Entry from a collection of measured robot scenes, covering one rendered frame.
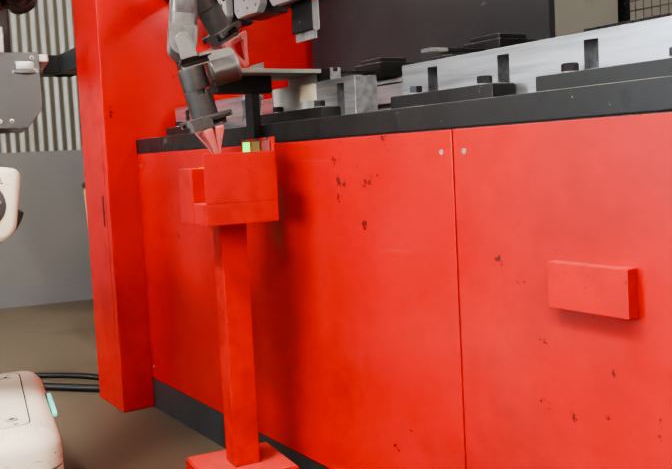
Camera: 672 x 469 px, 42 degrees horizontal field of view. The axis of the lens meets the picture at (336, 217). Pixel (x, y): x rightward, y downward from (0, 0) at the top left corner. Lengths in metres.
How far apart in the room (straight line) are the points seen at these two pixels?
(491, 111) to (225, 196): 0.64
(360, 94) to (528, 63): 0.54
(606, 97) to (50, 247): 4.51
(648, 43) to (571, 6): 3.51
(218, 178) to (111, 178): 1.08
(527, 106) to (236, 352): 0.90
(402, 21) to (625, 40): 1.39
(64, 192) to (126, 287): 2.60
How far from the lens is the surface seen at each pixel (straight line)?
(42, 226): 5.47
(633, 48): 1.42
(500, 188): 1.45
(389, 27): 2.79
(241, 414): 2.00
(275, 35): 3.17
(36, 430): 1.92
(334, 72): 2.11
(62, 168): 5.47
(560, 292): 1.35
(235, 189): 1.85
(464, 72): 1.69
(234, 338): 1.96
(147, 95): 2.94
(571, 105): 1.34
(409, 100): 1.73
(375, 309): 1.77
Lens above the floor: 0.80
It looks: 4 degrees down
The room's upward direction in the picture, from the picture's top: 3 degrees counter-clockwise
